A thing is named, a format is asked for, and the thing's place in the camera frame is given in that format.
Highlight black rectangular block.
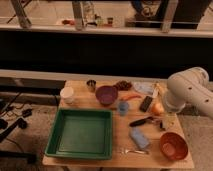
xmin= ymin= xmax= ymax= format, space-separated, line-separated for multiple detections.
xmin=139 ymin=96 xmax=153 ymax=112

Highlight blue sponge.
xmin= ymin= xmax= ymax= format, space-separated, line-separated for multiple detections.
xmin=130 ymin=128 xmax=150 ymax=150

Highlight white paper cup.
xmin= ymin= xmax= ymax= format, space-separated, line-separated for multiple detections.
xmin=60 ymin=87 xmax=74 ymax=104

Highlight yellow onion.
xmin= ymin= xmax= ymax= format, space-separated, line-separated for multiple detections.
xmin=151 ymin=103 xmax=165 ymax=116

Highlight black handled peeler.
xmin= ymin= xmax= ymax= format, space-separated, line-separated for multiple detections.
xmin=129 ymin=116 xmax=154 ymax=127

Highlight yellow banana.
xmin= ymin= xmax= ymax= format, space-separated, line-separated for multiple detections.
xmin=153 ymin=83 xmax=166 ymax=98

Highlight green plastic tray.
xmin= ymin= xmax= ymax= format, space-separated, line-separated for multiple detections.
xmin=45 ymin=109 xmax=113 ymax=160

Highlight small black clip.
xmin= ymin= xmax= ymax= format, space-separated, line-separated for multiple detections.
xmin=159 ymin=121 xmax=166 ymax=131

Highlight silver fork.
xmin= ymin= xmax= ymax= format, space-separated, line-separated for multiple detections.
xmin=118 ymin=148 xmax=149 ymax=155

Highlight dark red grapes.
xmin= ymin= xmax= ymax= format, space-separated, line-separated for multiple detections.
xmin=115 ymin=81 xmax=132 ymax=91

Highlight wooden table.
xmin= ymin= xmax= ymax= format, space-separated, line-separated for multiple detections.
xmin=43 ymin=81 xmax=194 ymax=169

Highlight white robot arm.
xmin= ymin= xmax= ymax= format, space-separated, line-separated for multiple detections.
xmin=162 ymin=67 xmax=213 ymax=130

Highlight orange bowl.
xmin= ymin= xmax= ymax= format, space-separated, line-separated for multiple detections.
xmin=159 ymin=132 xmax=189 ymax=161

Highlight purple bowl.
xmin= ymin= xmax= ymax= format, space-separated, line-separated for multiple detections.
xmin=95 ymin=85 xmax=118 ymax=106

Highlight small metal cup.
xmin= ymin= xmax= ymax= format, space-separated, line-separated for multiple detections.
xmin=86 ymin=79 xmax=96 ymax=92

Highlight clear plastic bag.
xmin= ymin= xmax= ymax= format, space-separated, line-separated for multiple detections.
xmin=133 ymin=82 xmax=154 ymax=95

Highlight orange carrot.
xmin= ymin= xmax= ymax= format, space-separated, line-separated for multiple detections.
xmin=121 ymin=94 xmax=141 ymax=101

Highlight small blue cup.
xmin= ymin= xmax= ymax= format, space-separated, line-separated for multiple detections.
xmin=117 ymin=101 xmax=129 ymax=116

